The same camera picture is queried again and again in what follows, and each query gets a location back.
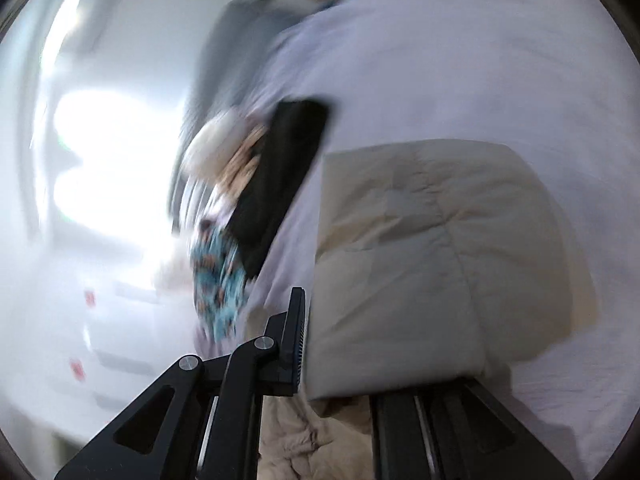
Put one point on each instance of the black garment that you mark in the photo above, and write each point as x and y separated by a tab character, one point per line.
275	185

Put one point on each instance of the lavender plush blanket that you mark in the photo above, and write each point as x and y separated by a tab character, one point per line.
450	60

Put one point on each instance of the cream knitted garment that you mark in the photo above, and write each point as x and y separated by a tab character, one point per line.
215	145

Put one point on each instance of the beige pants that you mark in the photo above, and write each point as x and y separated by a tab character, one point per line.
425	260

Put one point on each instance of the white wardrobe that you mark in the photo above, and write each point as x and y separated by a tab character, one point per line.
50	360

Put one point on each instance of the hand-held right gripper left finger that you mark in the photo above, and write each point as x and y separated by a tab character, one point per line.
292	350

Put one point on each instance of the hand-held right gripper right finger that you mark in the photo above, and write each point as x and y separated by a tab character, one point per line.
450	435

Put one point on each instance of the blue floral cloth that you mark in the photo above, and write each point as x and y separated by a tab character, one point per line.
220	285

